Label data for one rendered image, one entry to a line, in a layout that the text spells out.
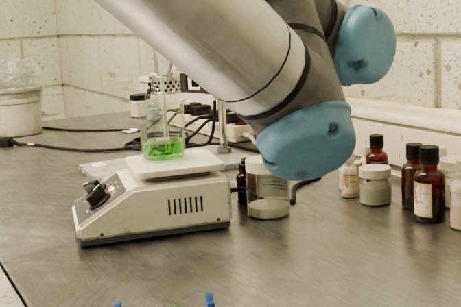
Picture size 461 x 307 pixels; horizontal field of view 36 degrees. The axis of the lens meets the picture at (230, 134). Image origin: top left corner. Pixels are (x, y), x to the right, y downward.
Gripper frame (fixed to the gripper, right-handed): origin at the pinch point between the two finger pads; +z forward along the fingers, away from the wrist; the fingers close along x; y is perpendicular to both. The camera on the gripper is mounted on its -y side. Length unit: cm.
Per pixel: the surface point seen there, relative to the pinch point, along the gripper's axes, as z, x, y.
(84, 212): 3.3, -11.3, 22.4
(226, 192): -8.4, 3.0, 21.0
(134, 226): -3.1, -7.9, 23.9
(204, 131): 52, 48, 24
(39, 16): 221, 92, -8
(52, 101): 221, 94, 30
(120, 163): 37.2, 15.3, 24.5
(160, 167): -2.8, -3.2, 17.2
